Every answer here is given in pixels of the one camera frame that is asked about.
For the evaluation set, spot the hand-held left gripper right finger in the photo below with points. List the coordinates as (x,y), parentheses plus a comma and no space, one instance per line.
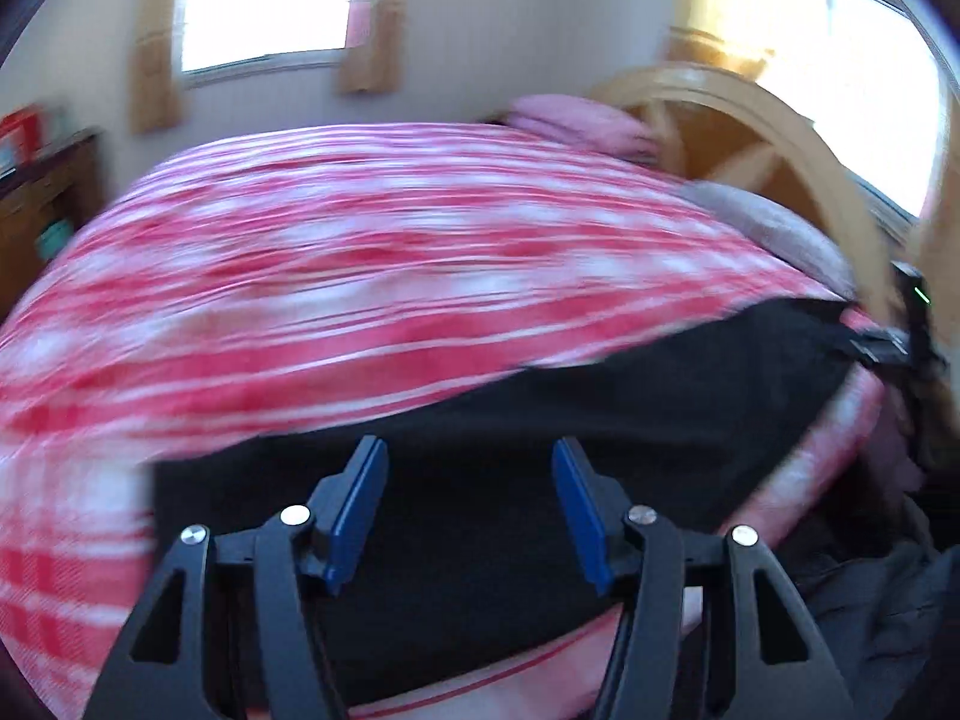
(581,510)

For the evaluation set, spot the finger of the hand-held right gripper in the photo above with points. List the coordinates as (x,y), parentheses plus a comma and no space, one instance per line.
(877,349)

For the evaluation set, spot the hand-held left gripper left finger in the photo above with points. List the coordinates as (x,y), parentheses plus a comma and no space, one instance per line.
(360,510)

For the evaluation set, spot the black pants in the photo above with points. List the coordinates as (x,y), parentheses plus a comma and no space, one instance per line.
(480,480)

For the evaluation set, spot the grey striped pillow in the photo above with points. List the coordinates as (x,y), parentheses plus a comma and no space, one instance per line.
(772,229)

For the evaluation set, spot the wooden bed headboard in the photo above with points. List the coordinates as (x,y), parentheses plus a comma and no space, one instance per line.
(757,157)

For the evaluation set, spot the large bright window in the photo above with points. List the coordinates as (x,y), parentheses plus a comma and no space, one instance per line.
(862,90)

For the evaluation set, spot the red plaid bed sheet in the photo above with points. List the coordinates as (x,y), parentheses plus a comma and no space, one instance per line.
(337,277)

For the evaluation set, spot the dark grey clothing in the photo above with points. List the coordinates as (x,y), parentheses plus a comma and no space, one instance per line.
(877,615)

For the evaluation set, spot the yellow curtain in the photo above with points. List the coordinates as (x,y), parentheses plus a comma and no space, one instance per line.
(735,0)

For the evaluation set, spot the pink folded quilt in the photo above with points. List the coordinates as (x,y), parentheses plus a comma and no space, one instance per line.
(577,124)

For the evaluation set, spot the teal boxes under desk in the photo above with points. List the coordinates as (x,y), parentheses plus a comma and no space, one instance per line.
(54,238)

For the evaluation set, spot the brown wooden desk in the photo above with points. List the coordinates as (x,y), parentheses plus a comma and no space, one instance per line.
(30,210)

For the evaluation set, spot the beige patterned curtain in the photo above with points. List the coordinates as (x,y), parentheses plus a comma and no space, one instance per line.
(157,67)
(375,37)

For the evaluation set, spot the red gift bag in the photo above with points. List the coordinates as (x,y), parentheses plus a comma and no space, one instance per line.
(22,126)

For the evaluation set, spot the sliding window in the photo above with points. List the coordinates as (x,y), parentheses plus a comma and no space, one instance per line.
(262,7)

